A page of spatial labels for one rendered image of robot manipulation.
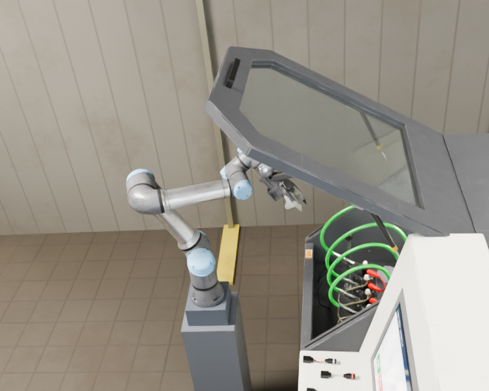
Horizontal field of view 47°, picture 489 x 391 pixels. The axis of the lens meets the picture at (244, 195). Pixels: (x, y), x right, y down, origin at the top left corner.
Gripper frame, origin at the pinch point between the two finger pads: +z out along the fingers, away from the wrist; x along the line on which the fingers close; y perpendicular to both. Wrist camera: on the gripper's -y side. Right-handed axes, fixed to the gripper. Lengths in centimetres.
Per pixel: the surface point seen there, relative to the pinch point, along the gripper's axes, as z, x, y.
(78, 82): -139, -106, 117
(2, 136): -154, -98, 190
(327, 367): 46, 45, 15
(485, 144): 28, -22, -66
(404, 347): 37, 73, -29
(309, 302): 32.8, 12.3, 22.6
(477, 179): 31, 3, -60
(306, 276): 27.1, -2.5, 23.6
